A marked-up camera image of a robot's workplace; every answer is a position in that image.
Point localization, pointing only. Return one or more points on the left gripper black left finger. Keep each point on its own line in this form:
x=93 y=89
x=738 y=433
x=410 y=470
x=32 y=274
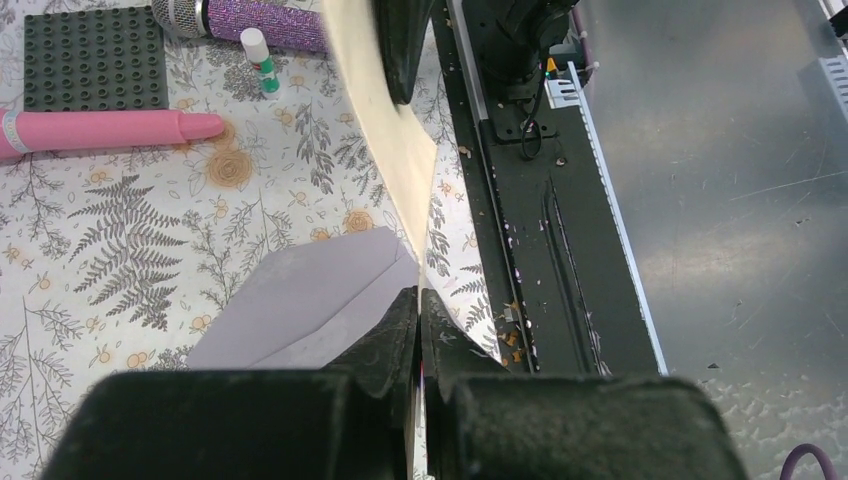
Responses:
x=351 y=419

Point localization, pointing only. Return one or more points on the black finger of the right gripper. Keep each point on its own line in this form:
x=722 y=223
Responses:
x=401 y=30

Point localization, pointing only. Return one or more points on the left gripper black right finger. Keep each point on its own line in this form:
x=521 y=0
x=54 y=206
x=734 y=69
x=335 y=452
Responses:
x=485 y=422

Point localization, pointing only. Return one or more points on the tan lined letter paper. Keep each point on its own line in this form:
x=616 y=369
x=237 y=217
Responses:
x=403 y=151

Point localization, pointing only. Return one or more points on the grey paper envelope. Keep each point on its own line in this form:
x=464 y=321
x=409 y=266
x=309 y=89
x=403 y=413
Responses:
x=303 y=306

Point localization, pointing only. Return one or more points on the purple glitter microphone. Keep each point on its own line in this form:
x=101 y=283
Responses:
x=283 y=27

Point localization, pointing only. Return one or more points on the small glue stick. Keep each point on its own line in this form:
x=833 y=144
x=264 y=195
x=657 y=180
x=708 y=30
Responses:
x=258 y=55

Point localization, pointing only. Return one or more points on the dark green building baseplate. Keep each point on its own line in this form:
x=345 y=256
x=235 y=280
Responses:
x=108 y=59

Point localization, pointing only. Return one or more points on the pink toy microphone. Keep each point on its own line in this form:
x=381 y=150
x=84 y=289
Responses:
x=25 y=133

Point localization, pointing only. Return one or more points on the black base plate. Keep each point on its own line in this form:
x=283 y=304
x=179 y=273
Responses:
x=508 y=144

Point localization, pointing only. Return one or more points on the white slotted cable duct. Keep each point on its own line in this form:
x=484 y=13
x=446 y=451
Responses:
x=622 y=330

